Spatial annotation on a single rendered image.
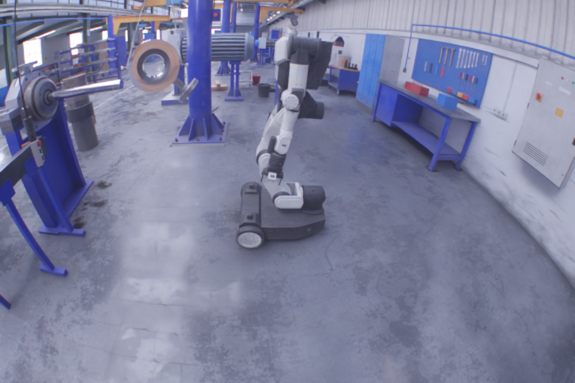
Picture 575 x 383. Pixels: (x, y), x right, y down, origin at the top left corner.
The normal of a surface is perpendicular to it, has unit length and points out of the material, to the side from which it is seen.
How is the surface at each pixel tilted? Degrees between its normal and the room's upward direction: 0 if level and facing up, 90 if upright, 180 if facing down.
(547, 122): 90
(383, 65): 90
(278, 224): 0
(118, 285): 0
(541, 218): 90
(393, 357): 0
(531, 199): 90
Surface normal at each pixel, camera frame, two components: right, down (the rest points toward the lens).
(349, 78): 0.17, 0.51
